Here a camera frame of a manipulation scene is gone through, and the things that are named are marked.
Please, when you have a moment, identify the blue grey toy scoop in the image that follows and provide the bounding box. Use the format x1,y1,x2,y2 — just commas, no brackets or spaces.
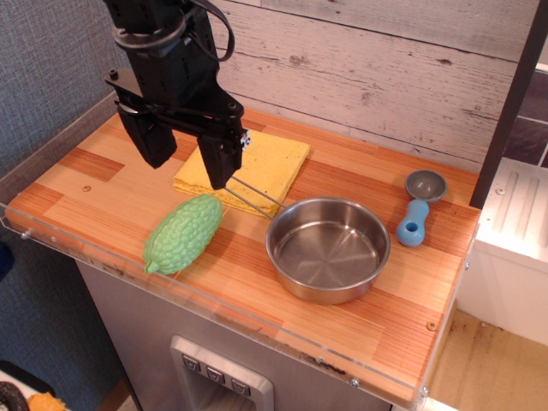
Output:
396,170,448,247

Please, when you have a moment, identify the yellow toy at corner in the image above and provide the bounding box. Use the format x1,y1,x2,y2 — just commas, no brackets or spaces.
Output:
27,392,68,411

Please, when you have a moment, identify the small steel pan with handle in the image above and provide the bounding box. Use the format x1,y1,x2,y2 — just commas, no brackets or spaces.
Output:
231,176,391,305

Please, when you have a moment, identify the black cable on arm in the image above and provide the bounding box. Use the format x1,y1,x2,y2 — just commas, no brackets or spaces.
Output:
188,0,236,63

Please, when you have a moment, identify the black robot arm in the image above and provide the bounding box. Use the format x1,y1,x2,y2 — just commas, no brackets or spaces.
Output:
105,1,250,190

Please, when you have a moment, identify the green bumpy toy zucchini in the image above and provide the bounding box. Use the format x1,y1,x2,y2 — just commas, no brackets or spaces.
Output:
143,194,223,275

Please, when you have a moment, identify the yellow folded cloth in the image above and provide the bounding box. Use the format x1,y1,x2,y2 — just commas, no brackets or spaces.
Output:
173,130,311,217

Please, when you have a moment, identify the grey toy fridge dispenser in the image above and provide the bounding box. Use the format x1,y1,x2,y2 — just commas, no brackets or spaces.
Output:
170,336,275,410

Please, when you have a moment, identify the dark vertical post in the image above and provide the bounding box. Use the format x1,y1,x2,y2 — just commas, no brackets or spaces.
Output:
469,0,547,209

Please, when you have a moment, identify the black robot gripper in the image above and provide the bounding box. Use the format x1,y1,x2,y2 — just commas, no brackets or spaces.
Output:
105,8,249,190

